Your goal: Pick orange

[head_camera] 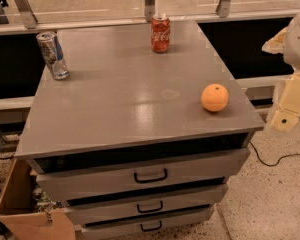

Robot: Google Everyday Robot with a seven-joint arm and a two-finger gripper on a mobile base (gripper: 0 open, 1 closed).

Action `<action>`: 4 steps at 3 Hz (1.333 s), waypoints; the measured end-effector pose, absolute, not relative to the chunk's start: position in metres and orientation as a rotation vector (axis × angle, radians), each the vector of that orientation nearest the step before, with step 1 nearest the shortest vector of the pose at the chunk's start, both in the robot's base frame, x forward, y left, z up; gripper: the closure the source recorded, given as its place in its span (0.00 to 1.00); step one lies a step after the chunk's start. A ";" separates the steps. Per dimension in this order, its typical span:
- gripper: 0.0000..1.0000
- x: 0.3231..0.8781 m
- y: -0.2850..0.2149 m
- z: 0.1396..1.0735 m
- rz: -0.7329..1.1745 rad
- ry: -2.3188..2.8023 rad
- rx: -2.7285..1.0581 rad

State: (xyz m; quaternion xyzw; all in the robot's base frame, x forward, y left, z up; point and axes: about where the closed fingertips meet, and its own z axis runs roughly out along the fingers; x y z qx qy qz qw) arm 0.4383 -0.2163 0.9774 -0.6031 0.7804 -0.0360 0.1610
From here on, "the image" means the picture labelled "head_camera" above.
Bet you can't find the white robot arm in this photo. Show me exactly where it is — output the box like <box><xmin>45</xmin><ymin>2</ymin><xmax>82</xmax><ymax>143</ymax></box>
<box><xmin>262</xmin><ymin>11</ymin><xmax>300</xmax><ymax>133</ymax></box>

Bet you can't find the grey drawer cabinet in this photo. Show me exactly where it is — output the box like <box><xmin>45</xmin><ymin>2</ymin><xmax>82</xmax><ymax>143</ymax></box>
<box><xmin>14</xmin><ymin>19</ymin><xmax>266</xmax><ymax>240</ymax></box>

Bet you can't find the orange fruit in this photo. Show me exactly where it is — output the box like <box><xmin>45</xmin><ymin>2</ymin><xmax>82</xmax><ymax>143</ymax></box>
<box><xmin>201</xmin><ymin>84</ymin><xmax>229</xmax><ymax>112</ymax></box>

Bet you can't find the red Coca-Cola can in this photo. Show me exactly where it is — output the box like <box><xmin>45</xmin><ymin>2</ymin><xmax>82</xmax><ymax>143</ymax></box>
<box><xmin>151</xmin><ymin>13</ymin><xmax>170</xmax><ymax>53</ymax></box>

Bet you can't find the top grey drawer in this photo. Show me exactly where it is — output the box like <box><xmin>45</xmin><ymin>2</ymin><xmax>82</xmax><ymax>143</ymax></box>
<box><xmin>37</xmin><ymin>148</ymin><xmax>250</xmax><ymax>201</ymax></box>

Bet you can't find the grey drawer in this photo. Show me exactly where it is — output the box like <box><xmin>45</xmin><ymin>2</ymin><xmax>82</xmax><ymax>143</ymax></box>
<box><xmin>82</xmin><ymin>205</ymin><xmax>213</xmax><ymax>240</ymax></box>
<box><xmin>66</xmin><ymin>181</ymin><xmax>228</xmax><ymax>225</ymax></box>
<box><xmin>37</xmin><ymin>148</ymin><xmax>250</xmax><ymax>201</ymax></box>

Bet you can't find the middle grey drawer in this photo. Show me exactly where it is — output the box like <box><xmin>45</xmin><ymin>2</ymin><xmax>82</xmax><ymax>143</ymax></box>
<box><xmin>66</xmin><ymin>181</ymin><xmax>228</xmax><ymax>225</ymax></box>

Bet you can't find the silver blue energy drink can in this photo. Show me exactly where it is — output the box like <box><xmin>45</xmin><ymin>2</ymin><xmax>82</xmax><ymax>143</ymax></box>
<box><xmin>36</xmin><ymin>31</ymin><xmax>70</xmax><ymax>80</ymax></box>

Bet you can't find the bottom grey drawer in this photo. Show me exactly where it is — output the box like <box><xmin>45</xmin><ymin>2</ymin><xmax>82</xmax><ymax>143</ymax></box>
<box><xmin>82</xmin><ymin>205</ymin><xmax>213</xmax><ymax>240</ymax></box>

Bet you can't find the cardboard box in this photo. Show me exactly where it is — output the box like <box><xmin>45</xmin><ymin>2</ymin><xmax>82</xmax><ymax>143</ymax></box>
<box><xmin>0</xmin><ymin>159</ymin><xmax>76</xmax><ymax>240</ymax></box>

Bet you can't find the black floor cable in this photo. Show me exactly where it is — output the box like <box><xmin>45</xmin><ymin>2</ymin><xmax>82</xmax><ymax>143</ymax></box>
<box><xmin>249</xmin><ymin>141</ymin><xmax>300</xmax><ymax>168</ymax></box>

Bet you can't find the metal window railing frame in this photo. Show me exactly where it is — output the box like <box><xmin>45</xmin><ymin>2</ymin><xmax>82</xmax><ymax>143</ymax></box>
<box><xmin>0</xmin><ymin>0</ymin><xmax>300</xmax><ymax>35</ymax></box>

